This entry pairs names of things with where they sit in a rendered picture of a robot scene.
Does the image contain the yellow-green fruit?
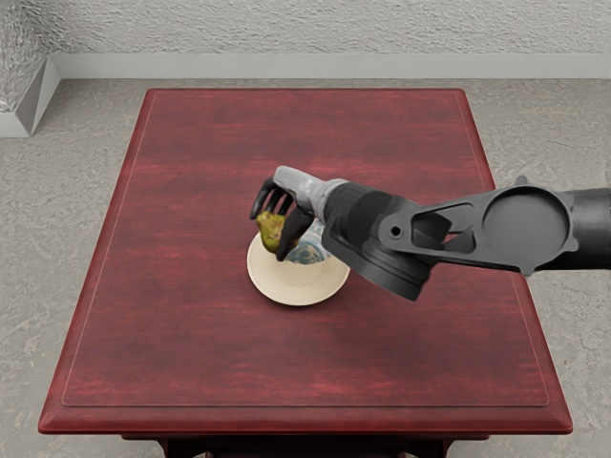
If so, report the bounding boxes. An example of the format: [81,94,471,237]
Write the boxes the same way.
[256,211,289,253]

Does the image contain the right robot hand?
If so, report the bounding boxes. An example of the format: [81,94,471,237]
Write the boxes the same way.
[249,165,348,262]

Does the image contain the cream plate with blue pattern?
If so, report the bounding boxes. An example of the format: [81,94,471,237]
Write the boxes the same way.
[246,219,351,307]

